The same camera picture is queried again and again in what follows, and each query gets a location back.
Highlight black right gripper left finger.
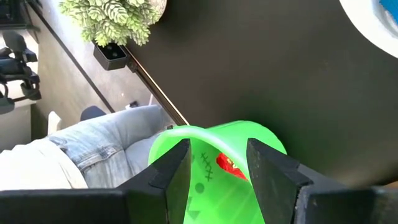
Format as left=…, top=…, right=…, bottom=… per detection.
left=0, top=139, right=192, bottom=224

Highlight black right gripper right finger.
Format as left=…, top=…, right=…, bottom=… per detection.
left=247, top=138, right=398, bottom=224

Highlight potted green succulent plant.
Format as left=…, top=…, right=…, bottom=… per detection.
left=58, top=0, right=168, bottom=47

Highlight red Skittles packet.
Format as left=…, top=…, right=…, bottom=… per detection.
left=216, top=152, right=249, bottom=181

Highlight black office chair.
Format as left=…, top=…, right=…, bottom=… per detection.
left=0, top=30, right=43, bottom=106

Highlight black table mat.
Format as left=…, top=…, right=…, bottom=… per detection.
left=124, top=0, right=398, bottom=187

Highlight white plastic bucket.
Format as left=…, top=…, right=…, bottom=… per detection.
left=338, top=0, right=398, bottom=59

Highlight green plastic bucket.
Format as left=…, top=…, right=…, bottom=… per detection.
left=147, top=120, right=287, bottom=224

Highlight person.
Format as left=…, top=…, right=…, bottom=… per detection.
left=0, top=104, right=175, bottom=191

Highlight white blue Hershey's bar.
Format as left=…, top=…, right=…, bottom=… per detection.
left=378, top=0, right=398, bottom=22

